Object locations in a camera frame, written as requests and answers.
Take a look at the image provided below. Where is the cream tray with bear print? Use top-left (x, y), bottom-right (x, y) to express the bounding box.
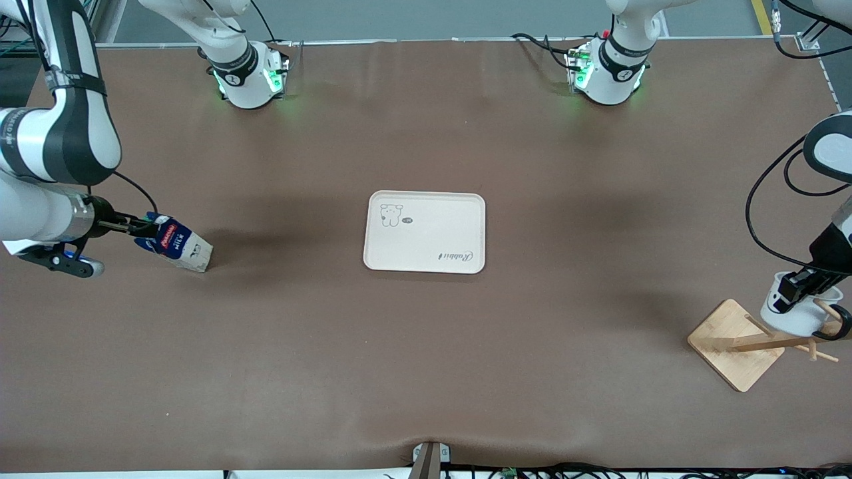
top-left (363, 191), bottom-right (487, 274)

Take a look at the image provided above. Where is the blue milk carton green cap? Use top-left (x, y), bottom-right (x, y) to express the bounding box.
top-left (133, 212), bottom-right (214, 273)

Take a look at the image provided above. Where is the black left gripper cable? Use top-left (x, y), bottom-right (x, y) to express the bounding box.
top-left (745, 0), bottom-right (852, 271)

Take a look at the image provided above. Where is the white smiley cup black handle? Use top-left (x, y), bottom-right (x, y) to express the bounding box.
top-left (761, 269), bottom-right (848, 342)

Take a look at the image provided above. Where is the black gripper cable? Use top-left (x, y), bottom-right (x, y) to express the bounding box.
top-left (745, 0), bottom-right (852, 271)
top-left (110, 170), bottom-right (159, 215)

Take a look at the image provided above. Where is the metal table clamp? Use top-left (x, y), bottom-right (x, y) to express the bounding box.
top-left (412, 441), bottom-right (452, 479)

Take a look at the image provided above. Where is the black arm base cable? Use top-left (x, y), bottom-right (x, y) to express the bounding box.
top-left (511, 33), bottom-right (581, 69)
top-left (249, 0), bottom-right (281, 45)

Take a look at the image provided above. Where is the black left arm base cable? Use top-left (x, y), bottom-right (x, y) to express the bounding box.
top-left (511, 33), bottom-right (581, 69)

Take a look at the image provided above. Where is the aluminium frame profile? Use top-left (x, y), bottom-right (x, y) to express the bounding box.
top-left (0, 0), bottom-right (102, 54)
top-left (795, 13), bottom-right (852, 52)

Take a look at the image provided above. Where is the black right arm base cable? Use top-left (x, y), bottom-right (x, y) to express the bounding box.
top-left (249, 0), bottom-right (281, 45)

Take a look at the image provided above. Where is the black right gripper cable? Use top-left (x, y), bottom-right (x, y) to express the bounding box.
top-left (110, 170), bottom-right (159, 215)

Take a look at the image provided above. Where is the wooden cup stand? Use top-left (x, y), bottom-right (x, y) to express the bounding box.
top-left (688, 298), bottom-right (852, 393)

